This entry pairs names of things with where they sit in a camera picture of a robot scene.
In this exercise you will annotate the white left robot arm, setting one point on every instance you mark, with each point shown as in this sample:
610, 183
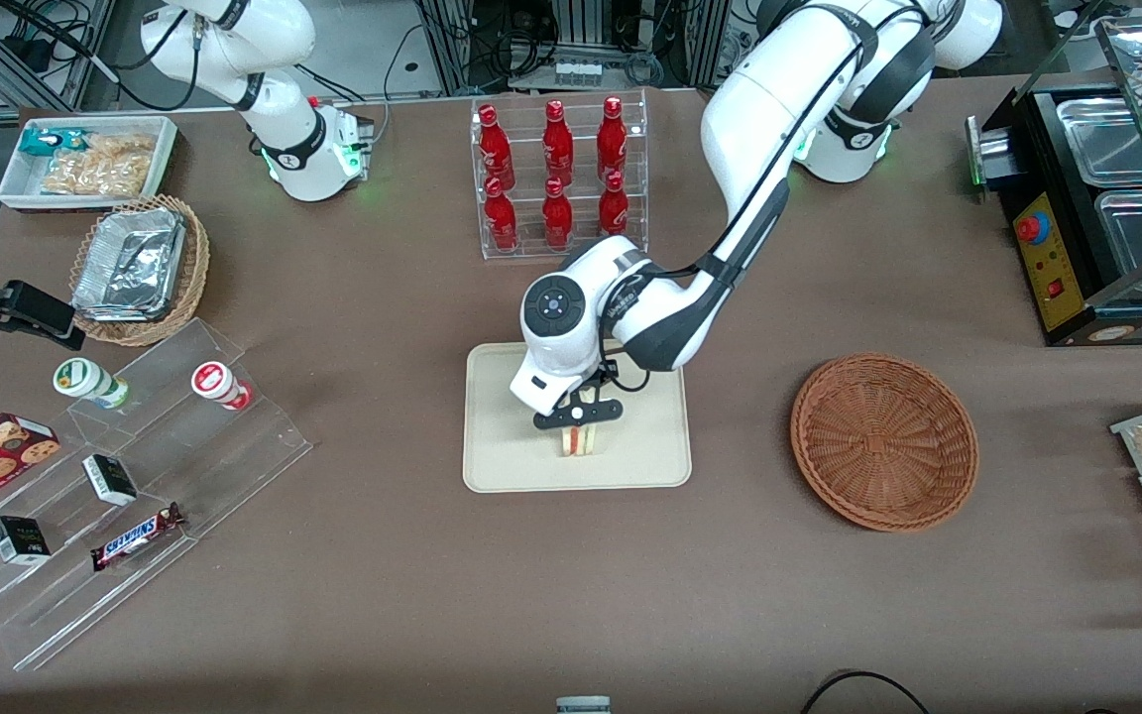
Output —
769, 109

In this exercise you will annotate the clear acrylic stepped display stand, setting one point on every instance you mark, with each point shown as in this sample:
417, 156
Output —
234, 446

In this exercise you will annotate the black food warmer appliance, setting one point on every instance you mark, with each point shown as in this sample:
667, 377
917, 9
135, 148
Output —
1052, 258

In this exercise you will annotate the clear bag of chips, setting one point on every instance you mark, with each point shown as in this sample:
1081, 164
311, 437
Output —
100, 167

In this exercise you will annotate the red lid yogurt cup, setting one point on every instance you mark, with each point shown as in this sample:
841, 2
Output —
212, 380

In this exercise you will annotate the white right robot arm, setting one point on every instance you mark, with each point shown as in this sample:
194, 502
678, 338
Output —
303, 149

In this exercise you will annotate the small black carton box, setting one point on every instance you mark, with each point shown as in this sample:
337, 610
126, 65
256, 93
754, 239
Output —
19, 540
110, 480

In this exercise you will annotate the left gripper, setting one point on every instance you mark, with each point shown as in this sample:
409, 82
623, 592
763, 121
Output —
597, 377

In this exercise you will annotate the clear acrylic bottle rack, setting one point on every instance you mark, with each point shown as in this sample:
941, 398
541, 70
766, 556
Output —
531, 119

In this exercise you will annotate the triangle sandwich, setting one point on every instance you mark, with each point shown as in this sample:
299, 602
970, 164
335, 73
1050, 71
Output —
581, 442

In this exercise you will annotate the beige rectangular plastic tray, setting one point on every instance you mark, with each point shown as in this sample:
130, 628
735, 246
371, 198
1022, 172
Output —
650, 446

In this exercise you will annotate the green lid yogurt cup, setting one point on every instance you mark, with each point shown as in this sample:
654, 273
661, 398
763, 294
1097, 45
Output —
77, 378

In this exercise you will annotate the light wicker basket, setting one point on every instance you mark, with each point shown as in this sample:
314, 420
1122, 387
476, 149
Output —
196, 268

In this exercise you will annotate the brown round wicker basket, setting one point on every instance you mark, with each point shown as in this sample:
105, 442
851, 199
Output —
883, 441

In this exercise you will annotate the white rectangular bin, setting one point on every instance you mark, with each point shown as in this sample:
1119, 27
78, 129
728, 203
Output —
16, 183

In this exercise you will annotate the teal snack packet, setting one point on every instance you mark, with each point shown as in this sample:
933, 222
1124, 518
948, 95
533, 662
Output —
46, 141

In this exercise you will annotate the red soda bottle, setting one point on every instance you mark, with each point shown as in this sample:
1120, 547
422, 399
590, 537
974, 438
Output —
557, 144
496, 149
501, 220
612, 139
614, 206
557, 218

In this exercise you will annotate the aluminium foil tray stack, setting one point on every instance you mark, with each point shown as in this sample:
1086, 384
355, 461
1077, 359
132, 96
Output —
130, 263

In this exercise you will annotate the Snickers chocolate bar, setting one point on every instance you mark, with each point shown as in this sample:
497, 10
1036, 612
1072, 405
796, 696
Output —
135, 537

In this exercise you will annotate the small grey device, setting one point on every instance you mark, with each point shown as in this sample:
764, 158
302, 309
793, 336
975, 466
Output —
583, 705

